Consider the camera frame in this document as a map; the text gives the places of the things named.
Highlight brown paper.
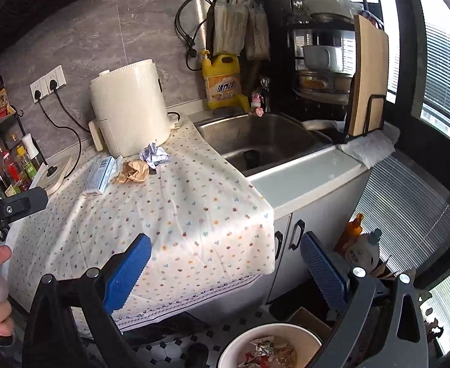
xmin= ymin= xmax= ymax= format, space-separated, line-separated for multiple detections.
xmin=111 ymin=160 xmax=150 ymax=184

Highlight yellow detergent bottle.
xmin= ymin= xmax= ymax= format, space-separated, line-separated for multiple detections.
xmin=202 ymin=50 xmax=241 ymax=110

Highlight yellow sponge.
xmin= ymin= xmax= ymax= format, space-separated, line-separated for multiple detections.
xmin=237 ymin=94 xmax=251 ymax=113

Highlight white tissue pack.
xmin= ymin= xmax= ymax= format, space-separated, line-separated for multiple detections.
xmin=82 ymin=156 xmax=124 ymax=197

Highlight white dish cloth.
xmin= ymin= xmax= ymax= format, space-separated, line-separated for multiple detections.
xmin=337 ymin=122 xmax=400 ymax=169

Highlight white red paper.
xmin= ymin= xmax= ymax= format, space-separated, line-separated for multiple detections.
xmin=139 ymin=142 xmax=170 ymax=170

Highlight cream power strip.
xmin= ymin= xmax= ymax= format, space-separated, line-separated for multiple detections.
xmin=29 ymin=155 xmax=74 ymax=195

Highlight wooden cutting board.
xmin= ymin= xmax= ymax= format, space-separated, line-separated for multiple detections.
xmin=347 ymin=15 xmax=389 ymax=137

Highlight black power cable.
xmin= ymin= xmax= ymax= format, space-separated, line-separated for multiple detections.
xmin=33 ymin=79 xmax=92 ymax=179

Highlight white wall socket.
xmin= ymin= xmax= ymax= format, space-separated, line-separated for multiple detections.
xmin=29 ymin=65 xmax=67 ymax=103

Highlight white paper trash bucket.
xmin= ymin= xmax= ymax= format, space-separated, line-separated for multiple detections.
xmin=216 ymin=323 xmax=322 ymax=368

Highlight pink faucet ornament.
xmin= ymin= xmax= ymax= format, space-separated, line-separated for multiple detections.
xmin=249 ymin=92 xmax=264 ymax=117

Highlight cream air fryer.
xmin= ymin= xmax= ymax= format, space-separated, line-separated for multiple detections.
xmin=89 ymin=59 xmax=172 ymax=158

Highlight black spice rack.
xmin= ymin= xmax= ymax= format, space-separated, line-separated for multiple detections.
xmin=0 ymin=75 xmax=49 ymax=200

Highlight stainless steel sink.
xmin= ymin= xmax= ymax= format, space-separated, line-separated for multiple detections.
xmin=196 ymin=114 xmax=333 ymax=176

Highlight floral white tablecloth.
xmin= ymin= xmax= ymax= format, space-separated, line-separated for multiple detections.
xmin=3 ymin=117 xmax=275 ymax=330

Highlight black dish rack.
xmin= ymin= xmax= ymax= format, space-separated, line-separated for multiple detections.
xmin=285 ymin=0 xmax=385 ymax=139

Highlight hanging plastic bags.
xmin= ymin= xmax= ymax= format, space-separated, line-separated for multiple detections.
xmin=212 ymin=0 xmax=270 ymax=61

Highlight white cabinet door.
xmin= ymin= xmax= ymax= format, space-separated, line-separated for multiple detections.
xmin=268 ymin=171 xmax=371 ymax=301

